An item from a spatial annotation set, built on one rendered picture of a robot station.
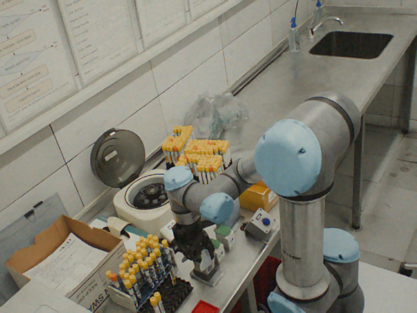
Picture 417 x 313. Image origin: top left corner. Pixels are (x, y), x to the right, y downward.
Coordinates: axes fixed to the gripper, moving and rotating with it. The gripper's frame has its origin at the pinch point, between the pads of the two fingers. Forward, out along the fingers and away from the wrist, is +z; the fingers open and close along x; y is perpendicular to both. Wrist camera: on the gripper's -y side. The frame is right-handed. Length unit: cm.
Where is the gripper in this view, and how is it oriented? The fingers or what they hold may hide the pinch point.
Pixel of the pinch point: (203, 261)
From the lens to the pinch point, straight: 137.9
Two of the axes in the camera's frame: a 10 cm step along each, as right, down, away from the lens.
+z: 1.6, 8.2, 5.6
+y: -5.6, 5.4, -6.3
